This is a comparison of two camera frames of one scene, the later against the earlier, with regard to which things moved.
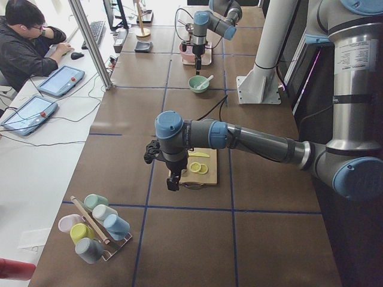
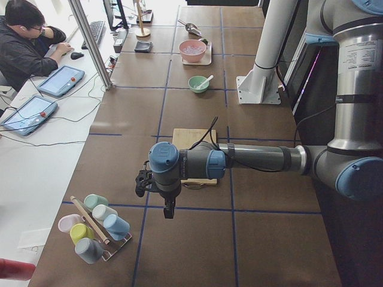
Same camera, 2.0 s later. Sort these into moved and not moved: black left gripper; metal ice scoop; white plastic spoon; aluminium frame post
Moved: black left gripper
Not moved: metal ice scoop; white plastic spoon; aluminium frame post
